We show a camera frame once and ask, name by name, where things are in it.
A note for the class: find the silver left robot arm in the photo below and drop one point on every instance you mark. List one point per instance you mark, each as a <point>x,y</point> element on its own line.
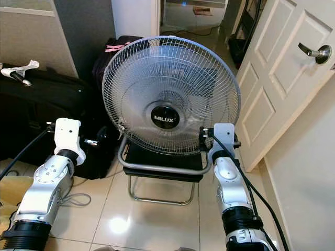
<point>42,193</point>

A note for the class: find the white electric fan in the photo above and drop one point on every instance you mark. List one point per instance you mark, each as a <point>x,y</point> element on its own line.
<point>165,117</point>

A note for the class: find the black suitcase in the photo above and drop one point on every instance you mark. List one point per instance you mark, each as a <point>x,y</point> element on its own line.
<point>31,115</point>

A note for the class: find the dark purple bag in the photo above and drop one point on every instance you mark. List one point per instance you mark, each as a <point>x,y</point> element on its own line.
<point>102,68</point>

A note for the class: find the pink ribbon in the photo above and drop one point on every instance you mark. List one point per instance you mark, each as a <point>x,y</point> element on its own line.
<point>112,48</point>

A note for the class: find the black rack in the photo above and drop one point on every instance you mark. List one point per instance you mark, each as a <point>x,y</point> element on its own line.
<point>241,47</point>

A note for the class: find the white panelled door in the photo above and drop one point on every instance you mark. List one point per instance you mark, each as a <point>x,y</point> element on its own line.
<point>277,68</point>

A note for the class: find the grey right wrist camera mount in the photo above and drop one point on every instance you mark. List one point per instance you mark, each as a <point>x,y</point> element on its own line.
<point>224,136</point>

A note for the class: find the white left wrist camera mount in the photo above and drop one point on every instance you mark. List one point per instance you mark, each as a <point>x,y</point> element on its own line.
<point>68,133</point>

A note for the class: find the black chair with metal frame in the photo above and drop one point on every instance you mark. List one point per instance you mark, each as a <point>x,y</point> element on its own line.
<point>157,163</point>

